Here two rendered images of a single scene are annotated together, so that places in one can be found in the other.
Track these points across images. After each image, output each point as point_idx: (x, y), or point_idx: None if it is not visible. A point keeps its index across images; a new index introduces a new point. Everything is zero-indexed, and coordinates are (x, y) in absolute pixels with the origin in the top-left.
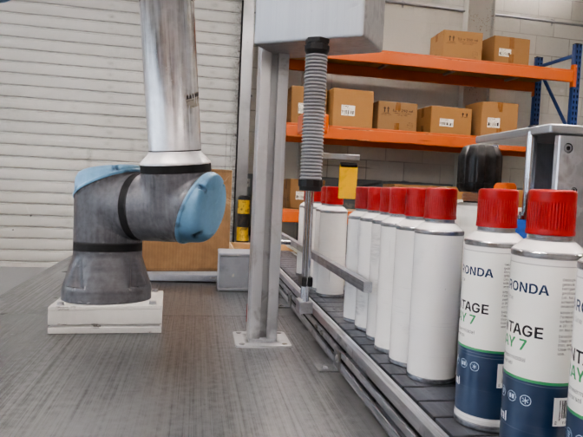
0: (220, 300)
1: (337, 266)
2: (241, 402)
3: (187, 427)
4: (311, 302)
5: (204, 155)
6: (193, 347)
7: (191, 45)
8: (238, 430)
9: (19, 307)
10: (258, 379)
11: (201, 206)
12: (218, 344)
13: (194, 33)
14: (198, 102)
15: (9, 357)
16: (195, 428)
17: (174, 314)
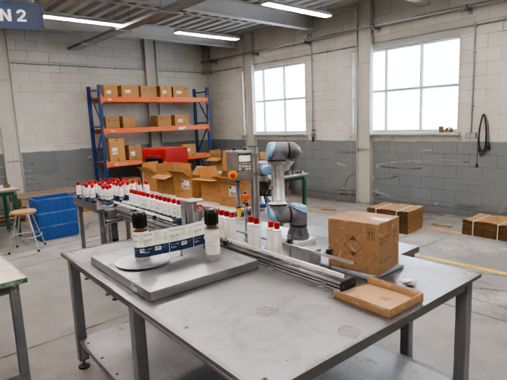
0: (296, 255)
1: (237, 229)
2: (238, 238)
3: (240, 235)
4: (244, 238)
5: (271, 202)
6: (265, 243)
7: (271, 176)
8: None
9: (327, 240)
10: (242, 241)
11: (267, 213)
12: (262, 244)
13: (271, 173)
14: (271, 189)
15: (286, 234)
16: (238, 235)
17: (291, 248)
